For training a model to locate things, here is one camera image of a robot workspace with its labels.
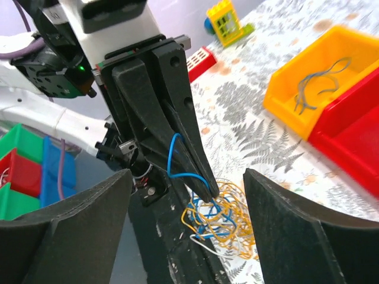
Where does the red storage bin on floor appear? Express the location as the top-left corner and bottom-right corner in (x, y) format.
(1, 149), (42, 198)

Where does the floral table mat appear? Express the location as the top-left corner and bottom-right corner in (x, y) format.
(186, 0), (379, 284)

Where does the yellow plastic bin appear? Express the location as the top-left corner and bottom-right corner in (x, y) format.
(263, 25), (378, 140)

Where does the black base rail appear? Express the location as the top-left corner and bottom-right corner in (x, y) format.
(127, 165), (232, 284)

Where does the yellow green blue block stack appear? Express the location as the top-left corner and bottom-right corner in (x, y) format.
(204, 0), (255, 47)

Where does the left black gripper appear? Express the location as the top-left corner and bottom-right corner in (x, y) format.
(94, 44), (219, 197)

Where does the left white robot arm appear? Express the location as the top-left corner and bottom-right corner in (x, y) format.
(1, 1), (219, 202)

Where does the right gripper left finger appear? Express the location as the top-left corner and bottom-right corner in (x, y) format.
(1, 169), (133, 283)

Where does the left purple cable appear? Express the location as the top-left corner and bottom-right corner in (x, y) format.
(0, 0), (81, 201)

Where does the blue storage bin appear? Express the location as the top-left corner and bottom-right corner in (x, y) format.
(39, 137), (76, 208)

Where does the red white window block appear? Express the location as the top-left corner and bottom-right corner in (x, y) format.
(187, 46), (217, 83)

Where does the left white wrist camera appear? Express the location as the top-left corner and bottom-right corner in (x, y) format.
(59, 1), (161, 68)

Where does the green storage bin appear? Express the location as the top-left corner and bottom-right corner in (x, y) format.
(1, 124), (43, 221)

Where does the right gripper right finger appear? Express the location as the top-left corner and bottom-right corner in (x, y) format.
(243, 169), (378, 283)

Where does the red plastic bin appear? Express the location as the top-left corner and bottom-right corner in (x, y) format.
(308, 69), (378, 198)

